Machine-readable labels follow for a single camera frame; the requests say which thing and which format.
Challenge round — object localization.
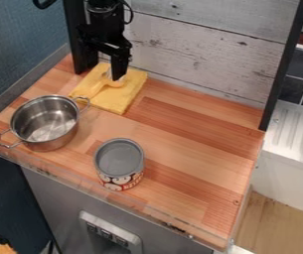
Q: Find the red and white can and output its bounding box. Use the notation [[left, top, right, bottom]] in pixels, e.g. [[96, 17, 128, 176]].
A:
[[90, 137, 147, 192]]

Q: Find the silver pot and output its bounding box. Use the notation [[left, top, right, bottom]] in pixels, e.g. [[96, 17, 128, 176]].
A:
[[0, 94, 93, 154]]

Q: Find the toy sink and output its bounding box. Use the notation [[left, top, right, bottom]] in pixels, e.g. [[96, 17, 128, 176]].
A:
[[248, 43, 303, 217]]

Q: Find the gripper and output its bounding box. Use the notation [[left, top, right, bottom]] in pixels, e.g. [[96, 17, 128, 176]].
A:
[[75, 14, 134, 82]]

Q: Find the yellow cloth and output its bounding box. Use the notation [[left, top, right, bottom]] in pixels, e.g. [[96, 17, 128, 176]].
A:
[[67, 62, 150, 116]]

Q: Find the yellow brush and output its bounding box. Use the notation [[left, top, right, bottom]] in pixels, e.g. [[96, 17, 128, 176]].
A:
[[74, 64, 127, 98]]

